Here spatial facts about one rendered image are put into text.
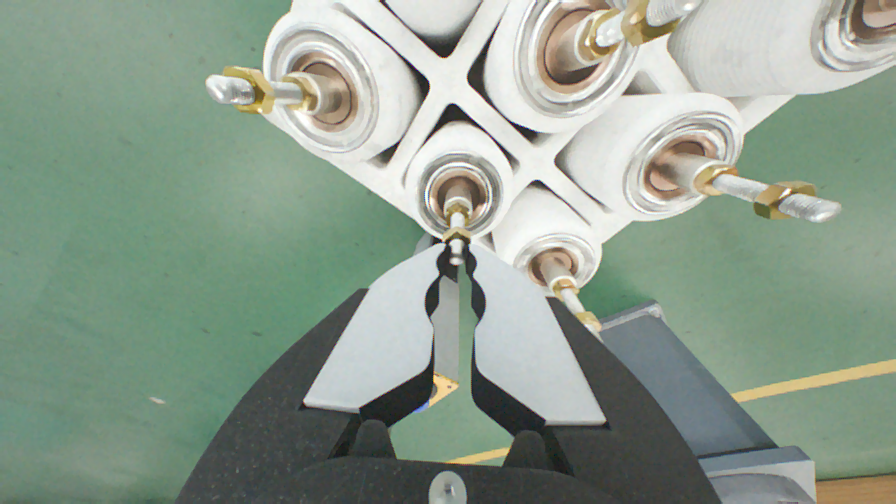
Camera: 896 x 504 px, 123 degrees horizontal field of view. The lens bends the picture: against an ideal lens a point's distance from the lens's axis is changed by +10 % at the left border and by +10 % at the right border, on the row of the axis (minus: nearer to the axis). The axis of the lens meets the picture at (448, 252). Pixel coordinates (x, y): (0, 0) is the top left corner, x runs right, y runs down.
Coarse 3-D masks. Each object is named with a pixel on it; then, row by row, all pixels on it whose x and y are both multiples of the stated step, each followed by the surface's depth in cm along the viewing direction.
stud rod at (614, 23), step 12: (660, 0) 8; (672, 0) 8; (684, 0) 7; (696, 0) 7; (624, 12) 10; (648, 12) 8; (660, 12) 8; (672, 12) 8; (684, 12) 8; (612, 24) 10; (660, 24) 9; (600, 36) 11; (612, 36) 11; (624, 36) 10
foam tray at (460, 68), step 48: (336, 0) 20; (384, 0) 27; (480, 48) 21; (432, 96) 23; (480, 96) 23; (768, 96) 21; (528, 144) 24; (384, 192) 28; (576, 192) 27; (480, 240) 32
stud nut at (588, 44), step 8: (616, 8) 11; (600, 16) 11; (608, 16) 11; (592, 24) 12; (600, 24) 11; (584, 32) 12; (592, 32) 12; (584, 40) 12; (592, 40) 12; (584, 48) 12; (592, 48) 12; (600, 48) 12; (608, 48) 12; (616, 48) 12; (592, 56) 12; (600, 56) 12
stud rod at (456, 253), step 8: (456, 216) 16; (456, 224) 15; (464, 224) 16; (456, 240) 13; (456, 248) 12; (464, 248) 13; (448, 256) 12; (456, 256) 12; (464, 256) 12; (456, 264) 13
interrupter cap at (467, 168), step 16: (432, 160) 19; (448, 160) 19; (464, 160) 19; (480, 160) 18; (432, 176) 19; (448, 176) 19; (464, 176) 19; (480, 176) 19; (496, 176) 19; (416, 192) 20; (432, 192) 20; (480, 192) 20; (496, 192) 20; (432, 208) 21; (480, 208) 21; (496, 208) 20; (432, 224) 22; (480, 224) 21
